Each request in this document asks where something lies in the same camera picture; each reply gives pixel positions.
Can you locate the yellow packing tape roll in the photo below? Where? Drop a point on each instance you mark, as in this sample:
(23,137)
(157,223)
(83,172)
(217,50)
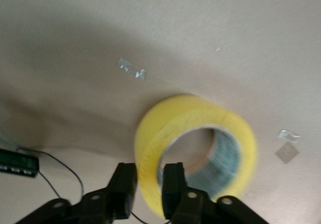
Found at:
(200,111)

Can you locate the clear tape scrap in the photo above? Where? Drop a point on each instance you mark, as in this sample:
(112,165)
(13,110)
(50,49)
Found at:
(286,134)
(125,64)

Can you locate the green circuit board device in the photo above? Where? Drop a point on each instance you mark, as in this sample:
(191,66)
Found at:
(17,163)

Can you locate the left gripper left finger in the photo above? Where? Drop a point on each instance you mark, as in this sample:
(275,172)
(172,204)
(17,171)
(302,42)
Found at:
(123,183)

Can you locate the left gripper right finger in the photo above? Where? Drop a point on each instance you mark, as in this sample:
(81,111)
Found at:
(174,183)

